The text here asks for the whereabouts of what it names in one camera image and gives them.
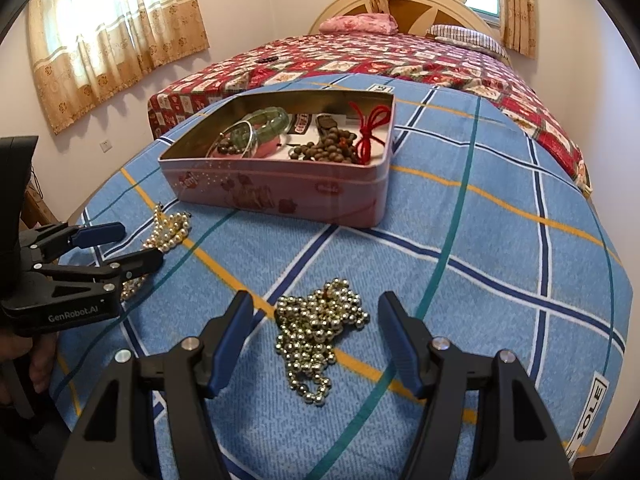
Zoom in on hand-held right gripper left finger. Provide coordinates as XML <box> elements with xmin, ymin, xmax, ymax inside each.
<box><xmin>52</xmin><ymin>290</ymin><xmax>256</xmax><ymax>480</ymax></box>

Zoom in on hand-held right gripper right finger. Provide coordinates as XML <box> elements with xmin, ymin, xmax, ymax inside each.
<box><xmin>377</xmin><ymin>291</ymin><xmax>576</xmax><ymax>480</ymax></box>

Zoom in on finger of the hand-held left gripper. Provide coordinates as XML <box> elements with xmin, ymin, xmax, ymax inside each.
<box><xmin>30</xmin><ymin>247</ymin><xmax>166</xmax><ymax>302</ymax></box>
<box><xmin>22</xmin><ymin>221</ymin><xmax>126</xmax><ymax>267</ymax></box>

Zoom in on pearl necklace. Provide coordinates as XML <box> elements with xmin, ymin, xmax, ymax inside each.
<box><xmin>120</xmin><ymin>203</ymin><xmax>193</xmax><ymax>303</ymax></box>

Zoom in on shiny metal bead necklace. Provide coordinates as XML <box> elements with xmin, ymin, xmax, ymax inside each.
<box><xmin>274</xmin><ymin>277</ymin><xmax>371</xmax><ymax>408</ymax></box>

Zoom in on pink tin box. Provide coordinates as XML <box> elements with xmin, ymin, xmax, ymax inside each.
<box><xmin>157</xmin><ymin>89</ymin><xmax>397</xmax><ymax>228</ymax></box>

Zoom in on thin silver bangle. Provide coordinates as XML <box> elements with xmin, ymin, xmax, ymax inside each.
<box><xmin>207</xmin><ymin>121</ymin><xmax>260</xmax><ymax>157</ymax></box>

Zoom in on pink bangle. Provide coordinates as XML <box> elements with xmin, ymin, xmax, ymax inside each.
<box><xmin>255</xmin><ymin>135</ymin><xmax>288</xmax><ymax>157</ymax></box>

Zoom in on green jade bangle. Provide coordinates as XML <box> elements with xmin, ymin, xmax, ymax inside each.
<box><xmin>243</xmin><ymin>106</ymin><xmax>291</xmax><ymax>142</ymax></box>

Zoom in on brown bead bracelet red cord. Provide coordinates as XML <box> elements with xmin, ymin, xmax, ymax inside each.
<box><xmin>287</xmin><ymin>101</ymin><xmax>393</xmax><ymax>166</ymax></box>

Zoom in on person's left hand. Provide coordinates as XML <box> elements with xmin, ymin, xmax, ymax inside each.
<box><xmin>0</xmin><ymin>332</ymin><xmax>58</xmax><ymax>406</ymax></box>

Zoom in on wooden furniture piece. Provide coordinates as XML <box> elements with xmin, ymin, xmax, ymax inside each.
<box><xmin>22</xmin><ymin>180</ymin><xmax>57</xmax><ymax>228</ymax></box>

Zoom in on blue plaid cloth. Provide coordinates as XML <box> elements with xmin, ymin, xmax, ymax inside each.
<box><xmin>50</xmin><ymin>74</ymin><xmax>628</xmax><ymax>480</ymax></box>

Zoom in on wide beige floral curtain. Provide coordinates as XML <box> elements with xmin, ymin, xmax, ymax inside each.
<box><xmin>27</xmin><ymin>0</ymin><xmax>210</xmax><ymax>135</ymax></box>

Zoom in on white printed leaflet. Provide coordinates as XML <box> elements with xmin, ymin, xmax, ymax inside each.
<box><xmin>280</xmin><ymin>112</ymin><xmax>361</xmax><ymax>161</ymax></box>

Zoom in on red patterned bed quilt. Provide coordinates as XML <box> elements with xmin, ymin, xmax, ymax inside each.
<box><xmin>147</xmin><ymin>31</ymin><xmax>593</xmax><ymax>196</ymax></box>

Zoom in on striped pillow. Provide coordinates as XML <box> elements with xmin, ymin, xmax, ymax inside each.
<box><xmin>427</xmin><ymin>24</ymin><xmax>510</xmax><ymax>58</ymax></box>

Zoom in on pink pillow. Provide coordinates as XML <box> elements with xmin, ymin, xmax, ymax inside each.
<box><xmin>319</xmin><ymin>14</ymin><xmax>399</xmax><ymax>36</ymax></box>

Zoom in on cream wooden headboard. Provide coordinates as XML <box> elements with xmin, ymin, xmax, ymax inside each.
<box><xmin>308</xmin><ymin>0</ymin><xmax>503</xmax><ymax>43</ymax></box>

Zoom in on long beige floral curtain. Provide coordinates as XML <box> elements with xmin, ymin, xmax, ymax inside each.
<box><xmin>500</xmin><ymin>0</ymin><xmax>540</xmax><ymax>58</ymax></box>

